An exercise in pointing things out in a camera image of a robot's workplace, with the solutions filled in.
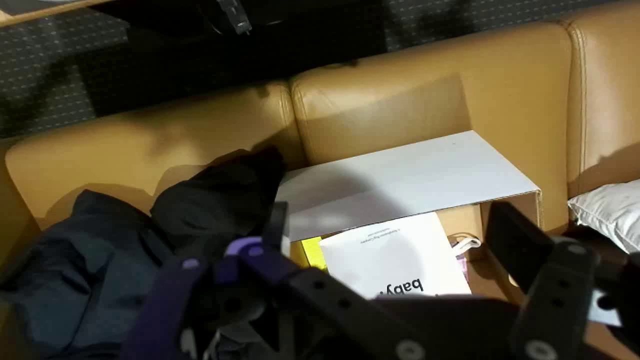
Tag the white printed book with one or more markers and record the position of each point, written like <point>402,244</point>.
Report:
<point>401,256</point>

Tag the tan leather sofa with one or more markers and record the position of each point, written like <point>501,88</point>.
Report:
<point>432,93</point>

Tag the black jacket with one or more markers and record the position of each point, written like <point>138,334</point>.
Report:
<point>87,267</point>

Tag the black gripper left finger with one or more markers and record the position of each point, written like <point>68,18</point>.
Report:
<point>321,300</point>

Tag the white folded bag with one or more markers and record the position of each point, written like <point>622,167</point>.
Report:
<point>465,243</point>

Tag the white dotted pillow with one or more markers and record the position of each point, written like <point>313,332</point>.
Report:
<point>613,210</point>

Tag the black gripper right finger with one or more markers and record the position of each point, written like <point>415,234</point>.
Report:
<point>556,293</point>

